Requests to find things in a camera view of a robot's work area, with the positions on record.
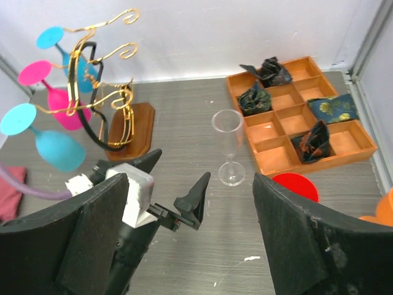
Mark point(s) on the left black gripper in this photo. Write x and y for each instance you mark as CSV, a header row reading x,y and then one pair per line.
x,y
190,206

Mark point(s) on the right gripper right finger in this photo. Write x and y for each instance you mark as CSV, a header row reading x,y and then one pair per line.
x,y
312,249

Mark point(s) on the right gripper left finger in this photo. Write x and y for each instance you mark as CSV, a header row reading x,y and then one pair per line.
x,y
66,248

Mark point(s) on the red wine glass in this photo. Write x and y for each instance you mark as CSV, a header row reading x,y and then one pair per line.
x,y
298,184

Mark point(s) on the orange wine glass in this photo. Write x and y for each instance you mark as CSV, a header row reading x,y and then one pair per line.
x,y
383,214

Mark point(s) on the clear wine glass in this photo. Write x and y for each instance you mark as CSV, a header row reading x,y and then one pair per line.
x,y
228,128

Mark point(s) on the gold wire glass rack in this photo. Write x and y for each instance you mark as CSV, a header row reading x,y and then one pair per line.
x,y
107,111

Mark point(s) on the front blue wine glass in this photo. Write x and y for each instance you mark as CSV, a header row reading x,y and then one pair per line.
x,y
56,148

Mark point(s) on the pink wine glass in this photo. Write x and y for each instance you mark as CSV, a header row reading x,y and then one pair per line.
x,y
57,99

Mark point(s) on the maroon cloth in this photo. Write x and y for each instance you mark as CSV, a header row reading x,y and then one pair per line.
x,y
10,198

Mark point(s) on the dark orange folded napkin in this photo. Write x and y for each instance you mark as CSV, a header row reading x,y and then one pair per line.
x,y
314,145

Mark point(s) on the wooden compartment tray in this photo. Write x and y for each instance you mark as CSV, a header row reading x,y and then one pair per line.
x,y
270,133

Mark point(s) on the dark green folded napkin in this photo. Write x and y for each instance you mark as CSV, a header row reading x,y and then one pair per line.
x,y
254,101

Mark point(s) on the blue floral flat napkin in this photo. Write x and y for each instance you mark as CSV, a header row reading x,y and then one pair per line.
x,y
334,109

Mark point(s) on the dark folded napkin rear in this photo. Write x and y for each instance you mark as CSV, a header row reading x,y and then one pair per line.
x,y
272,73

